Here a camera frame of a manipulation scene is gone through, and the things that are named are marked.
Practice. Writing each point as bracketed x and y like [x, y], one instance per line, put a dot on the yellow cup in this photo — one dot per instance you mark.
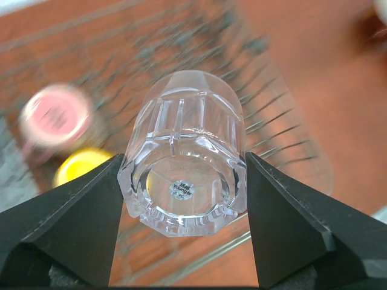
[80, 163]

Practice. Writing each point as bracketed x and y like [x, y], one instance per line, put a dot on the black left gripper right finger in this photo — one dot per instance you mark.
[304, 239]

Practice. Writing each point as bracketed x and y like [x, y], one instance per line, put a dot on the pink ghost pattern cup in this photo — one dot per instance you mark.
[59, 120]

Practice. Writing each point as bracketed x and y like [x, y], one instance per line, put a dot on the clear glass cup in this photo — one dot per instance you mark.
[184, 172]

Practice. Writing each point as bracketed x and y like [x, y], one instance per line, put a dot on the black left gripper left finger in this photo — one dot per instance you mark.
[69, 230]

